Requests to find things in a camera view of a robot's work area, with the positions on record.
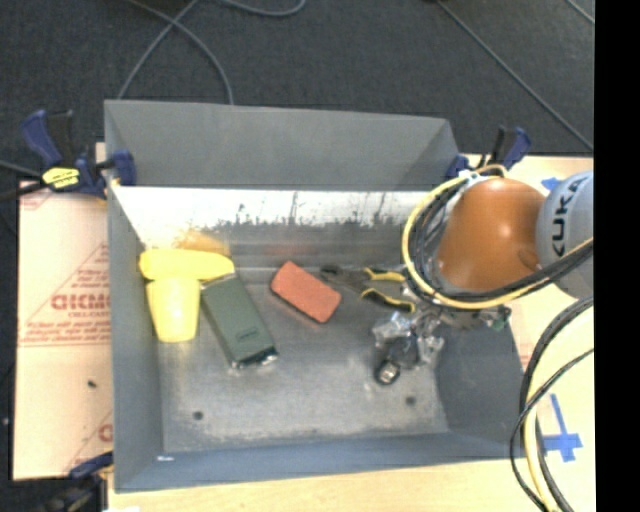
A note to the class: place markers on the clear packet with black item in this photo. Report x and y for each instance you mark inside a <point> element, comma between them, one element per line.
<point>400,350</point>

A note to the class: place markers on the yellow and black pliers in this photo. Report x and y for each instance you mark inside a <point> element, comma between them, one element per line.
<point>372,285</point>

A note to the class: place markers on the red-brown flat block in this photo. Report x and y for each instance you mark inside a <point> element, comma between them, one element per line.
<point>306,291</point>

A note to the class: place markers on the grey metal bin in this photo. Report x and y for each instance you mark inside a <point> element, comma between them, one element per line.
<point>310,395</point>

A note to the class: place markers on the dark green flat block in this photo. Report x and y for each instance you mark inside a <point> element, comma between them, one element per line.
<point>237,320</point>

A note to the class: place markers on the yellow plastic cup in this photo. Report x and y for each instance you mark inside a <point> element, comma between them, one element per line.
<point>173,310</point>

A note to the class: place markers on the brown cardboard board, red print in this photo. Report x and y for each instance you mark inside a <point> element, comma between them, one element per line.
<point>60,390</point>

